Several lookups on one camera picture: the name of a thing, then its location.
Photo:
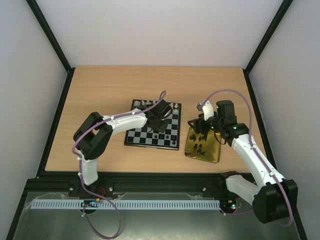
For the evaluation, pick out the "gold rectangular tray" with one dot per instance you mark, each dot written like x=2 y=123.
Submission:
x=213 y=147

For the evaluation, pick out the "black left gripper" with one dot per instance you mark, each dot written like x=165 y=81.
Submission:
x=162 y=129

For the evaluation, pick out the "white chess piece row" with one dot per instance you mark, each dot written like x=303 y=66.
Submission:
x=162 y=107

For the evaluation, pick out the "black and grey chessboard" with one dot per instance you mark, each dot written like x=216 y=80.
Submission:
x=147 y=137

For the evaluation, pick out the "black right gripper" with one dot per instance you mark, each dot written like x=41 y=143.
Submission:
x=198 y=125

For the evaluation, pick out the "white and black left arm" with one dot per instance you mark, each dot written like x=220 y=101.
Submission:
x=92 y=137

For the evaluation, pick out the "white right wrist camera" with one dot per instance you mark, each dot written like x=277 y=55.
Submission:
x=206 y=108

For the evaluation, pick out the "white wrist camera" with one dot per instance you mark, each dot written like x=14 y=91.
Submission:
x=206 y=108
x=137 y=103

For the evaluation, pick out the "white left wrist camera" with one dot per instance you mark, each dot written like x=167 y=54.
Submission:
x=137 y=103

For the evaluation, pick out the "black chess pieces in tray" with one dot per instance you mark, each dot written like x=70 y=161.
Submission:
x=196 y=145

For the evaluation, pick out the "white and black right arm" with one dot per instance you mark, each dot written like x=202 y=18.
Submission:
x=272 y=197

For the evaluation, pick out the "slotted grey cable duct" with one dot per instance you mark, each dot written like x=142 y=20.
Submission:
x=73 y=204

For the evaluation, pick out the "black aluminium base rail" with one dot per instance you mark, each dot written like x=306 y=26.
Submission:
x=208 y=185

